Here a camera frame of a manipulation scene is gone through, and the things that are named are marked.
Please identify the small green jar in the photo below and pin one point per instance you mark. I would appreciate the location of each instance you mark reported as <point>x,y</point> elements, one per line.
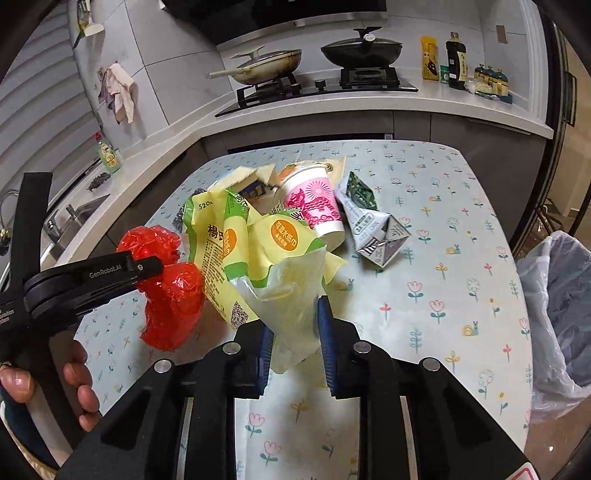
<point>444,74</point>

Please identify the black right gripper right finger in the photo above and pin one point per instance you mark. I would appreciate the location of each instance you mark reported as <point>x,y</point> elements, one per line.
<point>337,338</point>

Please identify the hanging dish cloths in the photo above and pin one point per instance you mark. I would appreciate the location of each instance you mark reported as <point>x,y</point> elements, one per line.
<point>116,87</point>

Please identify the cream frying pan with lid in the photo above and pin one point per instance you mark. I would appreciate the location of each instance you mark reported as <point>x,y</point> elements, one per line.
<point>262,67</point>

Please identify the green lidded spice jar set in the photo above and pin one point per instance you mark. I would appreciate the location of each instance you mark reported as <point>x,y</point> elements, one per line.
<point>492,84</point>

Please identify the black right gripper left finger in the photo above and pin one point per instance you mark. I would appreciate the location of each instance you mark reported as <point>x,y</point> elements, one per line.
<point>252,368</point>

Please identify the steel sink faucet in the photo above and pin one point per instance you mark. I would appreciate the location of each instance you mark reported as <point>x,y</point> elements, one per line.
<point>65,220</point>

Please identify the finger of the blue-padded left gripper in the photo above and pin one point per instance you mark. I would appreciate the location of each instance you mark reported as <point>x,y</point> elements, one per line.
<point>92,281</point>

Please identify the crushed grey milk carton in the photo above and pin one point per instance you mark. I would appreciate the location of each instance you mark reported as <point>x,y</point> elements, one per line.
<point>377,235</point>

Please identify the black wok with lid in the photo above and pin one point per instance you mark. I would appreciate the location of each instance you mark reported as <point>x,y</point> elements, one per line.
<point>366,51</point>

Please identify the person's left hand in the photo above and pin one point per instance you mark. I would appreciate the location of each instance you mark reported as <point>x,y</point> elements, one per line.
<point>20,386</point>

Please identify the dark scrubber on counter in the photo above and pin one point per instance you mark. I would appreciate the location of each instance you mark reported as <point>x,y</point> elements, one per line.
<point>98,181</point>

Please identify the yellow green noodle package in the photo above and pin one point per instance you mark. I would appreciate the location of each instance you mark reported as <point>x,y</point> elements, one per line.
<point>271,268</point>

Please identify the black gas stove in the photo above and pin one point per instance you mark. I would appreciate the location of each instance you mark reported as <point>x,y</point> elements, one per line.
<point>286,88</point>

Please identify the red plastic bag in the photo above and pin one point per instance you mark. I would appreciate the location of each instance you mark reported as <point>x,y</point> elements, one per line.
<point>175,297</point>

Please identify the green dish soap bottle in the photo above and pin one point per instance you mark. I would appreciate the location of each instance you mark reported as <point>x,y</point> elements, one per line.
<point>107,154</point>

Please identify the trash bin with liner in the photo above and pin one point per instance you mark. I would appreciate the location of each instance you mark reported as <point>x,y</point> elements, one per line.
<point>555,278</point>

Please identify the dark soy sauce bottle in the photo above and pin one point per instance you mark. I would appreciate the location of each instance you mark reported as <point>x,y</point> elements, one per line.
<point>457,62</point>

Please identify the pink lion paper cup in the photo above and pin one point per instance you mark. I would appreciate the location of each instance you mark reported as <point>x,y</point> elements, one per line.
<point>306,187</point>

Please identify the yellow seasoning bag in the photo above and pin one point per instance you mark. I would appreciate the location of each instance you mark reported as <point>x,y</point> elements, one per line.
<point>430,63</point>

